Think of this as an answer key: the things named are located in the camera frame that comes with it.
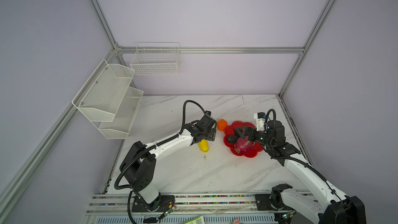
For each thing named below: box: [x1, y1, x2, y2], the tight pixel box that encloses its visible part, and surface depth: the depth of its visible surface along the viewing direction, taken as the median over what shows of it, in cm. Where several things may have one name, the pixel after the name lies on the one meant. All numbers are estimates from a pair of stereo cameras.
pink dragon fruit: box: [233, 135, 255, 154], surface depth 88 cm
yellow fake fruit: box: [197, 138, 209, 153], surface depth 91 cm
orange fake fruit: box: [216, 119, 228, 132], surface depth 100 cm
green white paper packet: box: [181, 215, 206, 224], surface depth 67 cm
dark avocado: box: [226, 134, 238, 144], surface depth 92 cm
